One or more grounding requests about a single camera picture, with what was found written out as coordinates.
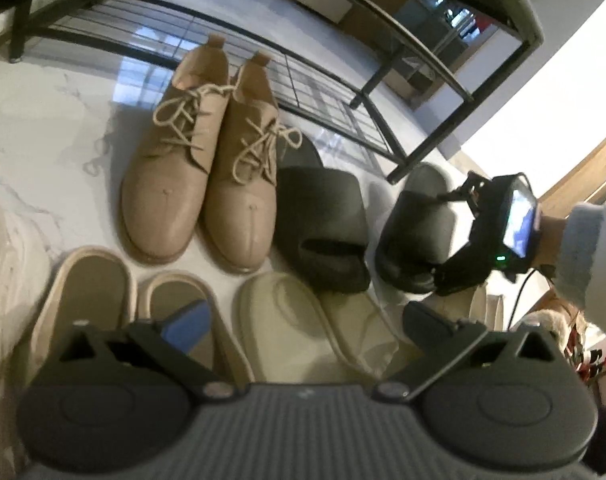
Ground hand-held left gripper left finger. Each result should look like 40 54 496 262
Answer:
55 299 238 406

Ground glass door cabinet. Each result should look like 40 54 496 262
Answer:
398 0 488 61

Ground cream block-heel shoe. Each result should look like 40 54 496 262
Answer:
28 246 138 376
135 272 256 396

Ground cardboard box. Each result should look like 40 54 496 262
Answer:
338 0 428 51

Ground black metal shoe rack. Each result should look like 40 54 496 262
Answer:
8 0 546 186

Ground pale green slipper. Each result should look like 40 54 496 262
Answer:
238 274 378 386
318 290 434 376

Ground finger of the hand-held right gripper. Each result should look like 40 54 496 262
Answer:
430 250 488 297
435 172 484 211

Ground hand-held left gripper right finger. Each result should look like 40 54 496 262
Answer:
370 301 560 406

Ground black slipper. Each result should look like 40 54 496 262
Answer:
274 132 372 295
375 162 464 295

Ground white chunky sneaker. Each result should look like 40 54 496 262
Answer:
0 190 51 396

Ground person's right forearm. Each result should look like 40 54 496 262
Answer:
535 199 606 313

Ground beige lace-up leather shoe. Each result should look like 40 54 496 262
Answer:
199 51 304 275
120 35 232 265

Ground brown fur-lined slipper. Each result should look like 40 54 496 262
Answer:
525 294 591 356

